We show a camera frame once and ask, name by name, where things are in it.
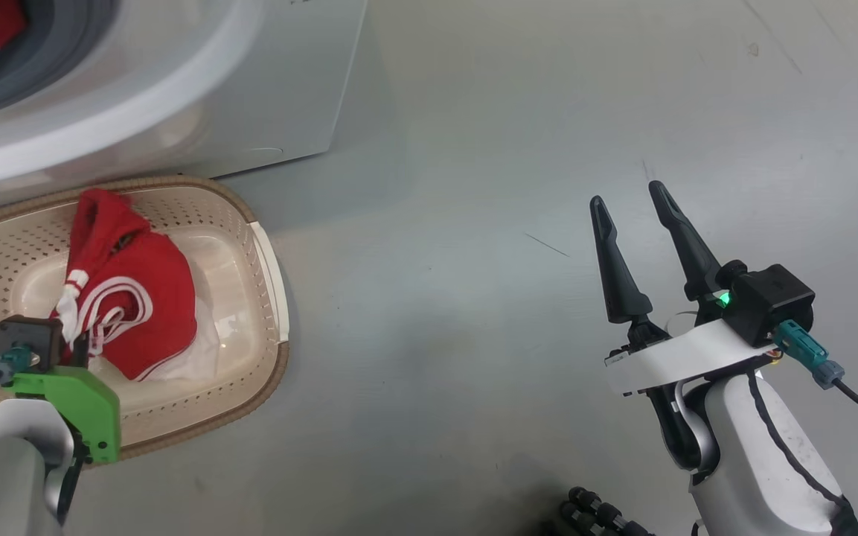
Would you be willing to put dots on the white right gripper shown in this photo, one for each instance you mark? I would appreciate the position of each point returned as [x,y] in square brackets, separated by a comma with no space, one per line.
[682,357]

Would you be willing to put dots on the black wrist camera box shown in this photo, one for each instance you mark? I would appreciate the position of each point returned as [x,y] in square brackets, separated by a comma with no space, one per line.
[27,335]
[771,298]

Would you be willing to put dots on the white washing machine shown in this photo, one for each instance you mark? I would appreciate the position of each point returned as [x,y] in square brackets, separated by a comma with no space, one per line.
[250,89]

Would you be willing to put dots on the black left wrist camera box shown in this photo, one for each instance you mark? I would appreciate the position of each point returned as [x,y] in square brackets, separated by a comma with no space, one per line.
[27,335]

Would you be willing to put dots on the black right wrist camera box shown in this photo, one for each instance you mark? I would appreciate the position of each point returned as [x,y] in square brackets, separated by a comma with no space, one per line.
[771,298]

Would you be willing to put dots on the cream perforated laundry basket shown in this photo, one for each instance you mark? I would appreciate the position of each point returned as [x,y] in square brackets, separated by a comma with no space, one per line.
[250,357]

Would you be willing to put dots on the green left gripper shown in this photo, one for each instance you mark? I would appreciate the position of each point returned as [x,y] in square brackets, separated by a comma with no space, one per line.
[79,402]

